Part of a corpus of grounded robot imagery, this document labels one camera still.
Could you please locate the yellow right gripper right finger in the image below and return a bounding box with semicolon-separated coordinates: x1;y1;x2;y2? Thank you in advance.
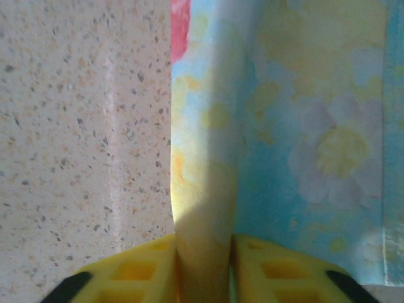
232;234;381;303

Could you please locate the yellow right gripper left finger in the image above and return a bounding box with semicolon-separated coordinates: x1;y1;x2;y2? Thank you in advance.
40;233;181;303

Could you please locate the pastel floral skirt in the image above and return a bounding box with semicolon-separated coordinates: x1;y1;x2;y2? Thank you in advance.
169;0;404;303

